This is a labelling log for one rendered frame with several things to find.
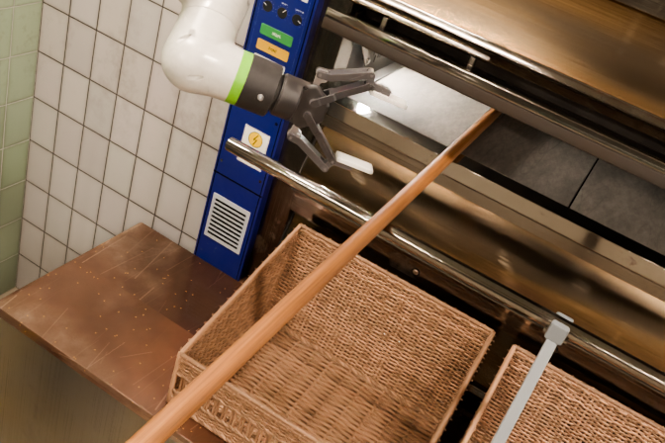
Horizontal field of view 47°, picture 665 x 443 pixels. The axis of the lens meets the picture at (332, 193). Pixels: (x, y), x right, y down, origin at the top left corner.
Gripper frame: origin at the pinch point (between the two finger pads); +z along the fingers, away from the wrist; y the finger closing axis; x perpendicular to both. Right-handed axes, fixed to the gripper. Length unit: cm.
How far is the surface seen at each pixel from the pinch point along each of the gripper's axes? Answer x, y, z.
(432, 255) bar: 7.0, 15.3, 16.9
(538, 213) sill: -19, 11, 45
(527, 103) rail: -11.1, -12.7, 25.5
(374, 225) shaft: 7.7, 13.3, 4.1
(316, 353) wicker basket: -27, 72, 20
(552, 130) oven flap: -7.7, -10.8, 31.1
